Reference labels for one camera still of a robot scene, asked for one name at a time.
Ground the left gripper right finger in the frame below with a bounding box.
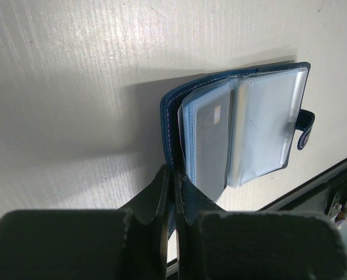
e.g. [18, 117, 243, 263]
[174, 171, 347, 279]

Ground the blue leather card holder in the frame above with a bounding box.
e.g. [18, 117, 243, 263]
[160, 61, 316, 234]

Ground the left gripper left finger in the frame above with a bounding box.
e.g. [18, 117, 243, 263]
[0, 166, 170, 279]

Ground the black VIP credit card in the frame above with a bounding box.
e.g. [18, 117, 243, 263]
[195, 90, 233, 201]

